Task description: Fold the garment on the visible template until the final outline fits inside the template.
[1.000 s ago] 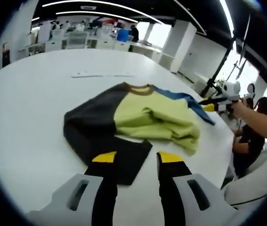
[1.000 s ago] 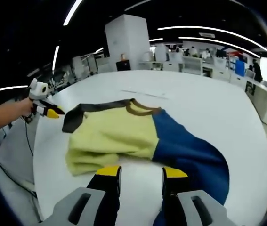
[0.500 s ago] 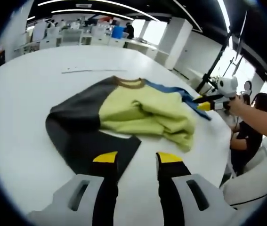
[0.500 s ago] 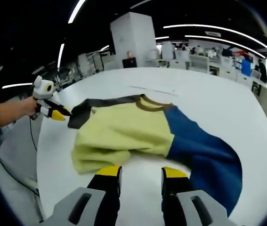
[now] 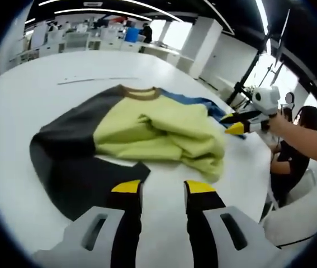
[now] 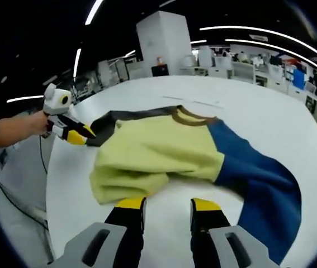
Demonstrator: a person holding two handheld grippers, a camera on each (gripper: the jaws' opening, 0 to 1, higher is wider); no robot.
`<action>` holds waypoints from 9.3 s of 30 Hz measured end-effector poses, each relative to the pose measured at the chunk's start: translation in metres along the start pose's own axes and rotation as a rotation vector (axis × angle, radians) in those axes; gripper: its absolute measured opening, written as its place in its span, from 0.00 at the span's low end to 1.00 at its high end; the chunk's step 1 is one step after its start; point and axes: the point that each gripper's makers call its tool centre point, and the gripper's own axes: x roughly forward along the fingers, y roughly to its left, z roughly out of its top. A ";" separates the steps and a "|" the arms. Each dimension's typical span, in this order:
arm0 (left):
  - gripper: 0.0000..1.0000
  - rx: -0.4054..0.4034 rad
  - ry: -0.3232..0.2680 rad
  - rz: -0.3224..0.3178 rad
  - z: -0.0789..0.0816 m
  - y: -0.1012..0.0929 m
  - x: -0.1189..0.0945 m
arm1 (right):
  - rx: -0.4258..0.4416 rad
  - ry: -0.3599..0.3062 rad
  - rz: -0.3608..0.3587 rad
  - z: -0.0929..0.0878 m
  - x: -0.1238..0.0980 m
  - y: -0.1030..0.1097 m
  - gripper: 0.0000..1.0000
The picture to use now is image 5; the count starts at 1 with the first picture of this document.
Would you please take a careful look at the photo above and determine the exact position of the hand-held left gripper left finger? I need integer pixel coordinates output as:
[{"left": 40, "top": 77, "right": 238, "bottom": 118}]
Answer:
[{"left": 32, "top": 179, "right": 143, "bottom": 268}]

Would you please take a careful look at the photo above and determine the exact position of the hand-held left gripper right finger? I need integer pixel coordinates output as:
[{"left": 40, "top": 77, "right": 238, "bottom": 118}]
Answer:
[{"left": 183, "top": 179, "right": 284, "bottom": 268}]

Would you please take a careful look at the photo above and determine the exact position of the yellow blue black garment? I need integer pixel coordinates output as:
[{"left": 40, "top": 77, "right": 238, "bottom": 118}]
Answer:
[{"left": 29, "top": 85, "right": 248, "bottom": 221}]

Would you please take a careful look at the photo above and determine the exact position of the template line marking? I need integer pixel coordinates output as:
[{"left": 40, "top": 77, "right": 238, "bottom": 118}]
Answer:
[{"left": 56, "top": 77, "right": 142, "bottom": 85}]

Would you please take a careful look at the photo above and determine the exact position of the person's right hand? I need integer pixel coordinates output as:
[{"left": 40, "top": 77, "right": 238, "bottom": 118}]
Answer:
[{"left": 267, "top": 111, "right": 287, "bottom": 138}]

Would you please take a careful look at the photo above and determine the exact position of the black tripod stand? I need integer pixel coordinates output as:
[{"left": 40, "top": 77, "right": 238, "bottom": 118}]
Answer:
[{"left": 226, "top": 8, "right": 292, "bottom": 109}]

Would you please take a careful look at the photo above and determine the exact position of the white square pillar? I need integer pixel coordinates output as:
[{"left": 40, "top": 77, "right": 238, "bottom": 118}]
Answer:
[{"left": 180, "top": 16, "right": 223, "bottom": 79}]

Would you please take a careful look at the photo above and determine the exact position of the curved ceiling light strip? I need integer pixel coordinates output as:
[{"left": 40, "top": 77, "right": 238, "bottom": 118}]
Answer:
[
  {"left": 54, "top": 7, "right": 182, "bottom": 22},
  {"left": 254, "top": 0, "right": 272, "bottom": 54}
]

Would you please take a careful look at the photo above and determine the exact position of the person's white printed shirt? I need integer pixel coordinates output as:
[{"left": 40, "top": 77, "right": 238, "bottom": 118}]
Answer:
[{"left": 261, "top": 167, "right": 317, "bottom": 249}]

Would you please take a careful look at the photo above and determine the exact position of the white counter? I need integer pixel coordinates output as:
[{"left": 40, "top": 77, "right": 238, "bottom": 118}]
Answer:
[{"left": 119, "top": 41, "right": 195, "bottom": 70}]

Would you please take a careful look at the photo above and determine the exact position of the blue bin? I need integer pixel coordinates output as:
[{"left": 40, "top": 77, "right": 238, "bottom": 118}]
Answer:
[{"left": 126, "top": 27, "right": 141, "bottom": 42}]

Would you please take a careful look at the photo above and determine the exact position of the white shelf cart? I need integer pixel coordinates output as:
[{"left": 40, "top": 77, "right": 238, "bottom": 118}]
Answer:
[{"left": 64, "top": 32, "right": 89, "bottom": 52}]

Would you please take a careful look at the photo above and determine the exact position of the black cable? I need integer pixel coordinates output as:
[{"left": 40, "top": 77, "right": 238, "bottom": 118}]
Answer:
[{"left": 274, "top": 233, "right": 316, "bottom": 248}]

